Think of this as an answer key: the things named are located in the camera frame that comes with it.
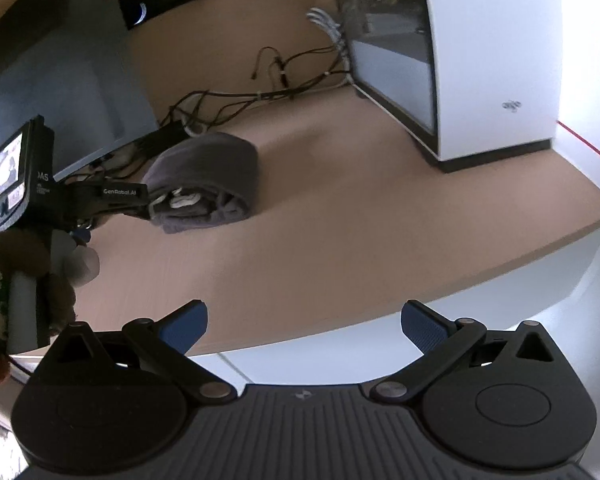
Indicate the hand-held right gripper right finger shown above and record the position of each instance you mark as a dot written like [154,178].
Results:
[422,327]

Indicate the black power adapter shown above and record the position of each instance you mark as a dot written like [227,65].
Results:
[167,135]

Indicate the grey pants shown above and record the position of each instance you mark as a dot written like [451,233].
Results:
[205,175]

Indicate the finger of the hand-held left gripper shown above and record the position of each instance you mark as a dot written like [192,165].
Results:
[140,214]

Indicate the curved computer monitor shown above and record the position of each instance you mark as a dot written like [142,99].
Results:
[55,60]

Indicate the white computer case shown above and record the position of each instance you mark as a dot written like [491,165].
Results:
[480,70]

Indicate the person's left hand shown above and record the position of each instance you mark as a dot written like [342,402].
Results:
[87,265]

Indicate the white cardboard box red label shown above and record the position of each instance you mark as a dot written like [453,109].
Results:
[595,85]

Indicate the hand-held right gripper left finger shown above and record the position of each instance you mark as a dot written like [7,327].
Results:
[185,327]

